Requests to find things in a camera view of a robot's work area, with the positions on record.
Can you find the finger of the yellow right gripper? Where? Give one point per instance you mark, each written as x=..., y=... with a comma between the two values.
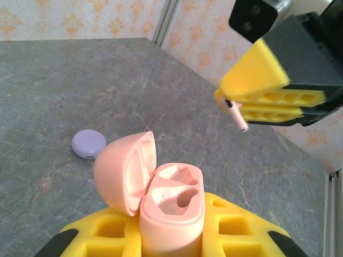
x=268, y=111
x=254, y=72

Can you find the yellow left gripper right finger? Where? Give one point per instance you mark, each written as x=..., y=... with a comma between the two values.
x=241, y=241

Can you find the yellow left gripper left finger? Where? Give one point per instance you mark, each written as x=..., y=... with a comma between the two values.
x=112, y=241

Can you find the pink earbud charging case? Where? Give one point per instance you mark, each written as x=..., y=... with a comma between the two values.
x=171, y=230

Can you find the purple earbud charging case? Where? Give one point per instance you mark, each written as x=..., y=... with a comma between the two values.
x=88, y=143

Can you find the aluminium frame post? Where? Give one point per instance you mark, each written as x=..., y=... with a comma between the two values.
x=165, y=21
x=333, y=214

